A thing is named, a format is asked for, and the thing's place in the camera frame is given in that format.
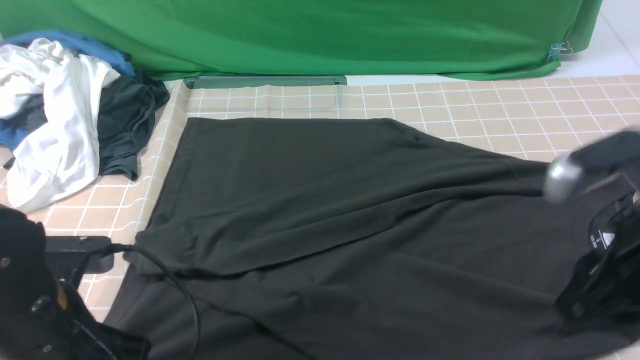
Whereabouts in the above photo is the blue crumpled garment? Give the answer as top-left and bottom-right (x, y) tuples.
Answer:
(1, 30), (135, 151)

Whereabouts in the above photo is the green backdrop cloth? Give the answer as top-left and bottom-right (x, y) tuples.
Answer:
(0, 0), (602, 81)

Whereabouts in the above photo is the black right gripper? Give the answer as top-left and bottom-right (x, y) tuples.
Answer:
(555, 200), (639, 334)

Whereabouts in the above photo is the dark gray long-sleeve shirt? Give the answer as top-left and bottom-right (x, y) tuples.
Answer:
(135, 118), (639, 360)

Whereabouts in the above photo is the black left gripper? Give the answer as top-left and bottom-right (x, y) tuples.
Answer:
(0, 205), (151, 360)

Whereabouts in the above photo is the white crumpled shirt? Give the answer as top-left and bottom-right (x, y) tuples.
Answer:
(1, 38), (121, 214)

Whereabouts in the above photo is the metal binder clip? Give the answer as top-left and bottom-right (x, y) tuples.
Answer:
(547, 41), (574, 62)

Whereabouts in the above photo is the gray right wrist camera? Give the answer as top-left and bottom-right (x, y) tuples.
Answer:
(542, 127), (640, 203)

